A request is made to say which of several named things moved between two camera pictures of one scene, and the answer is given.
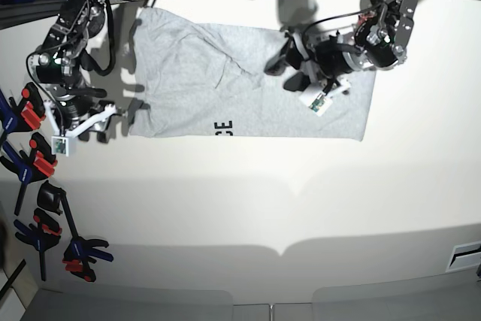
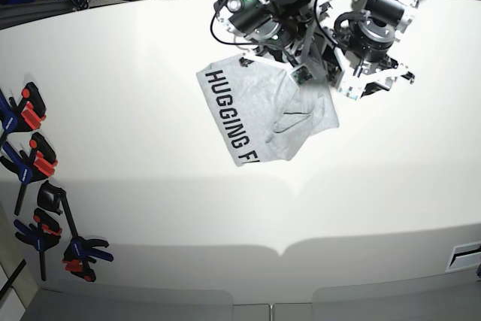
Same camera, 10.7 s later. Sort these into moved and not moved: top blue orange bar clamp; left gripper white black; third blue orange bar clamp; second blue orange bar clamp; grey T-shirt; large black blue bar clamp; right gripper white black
Moved: left gripper white black; right gripper white black; grey T-shirt
Not moved: large black blue bar clamp; top blue orange bar clamp; second blue orange bar clamp; third blue orange bar clamp
